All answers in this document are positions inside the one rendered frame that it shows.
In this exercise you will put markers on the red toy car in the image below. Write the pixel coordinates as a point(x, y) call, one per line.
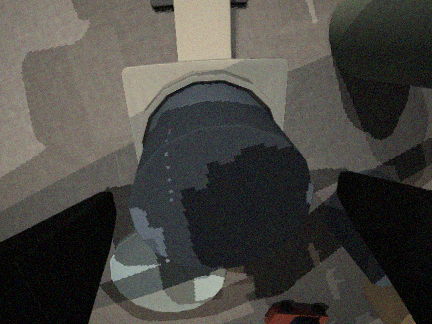
point(285, 313)

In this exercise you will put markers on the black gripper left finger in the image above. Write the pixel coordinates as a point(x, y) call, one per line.
point(50, 274)

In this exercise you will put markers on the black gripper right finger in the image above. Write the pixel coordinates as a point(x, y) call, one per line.
point(395, 221)

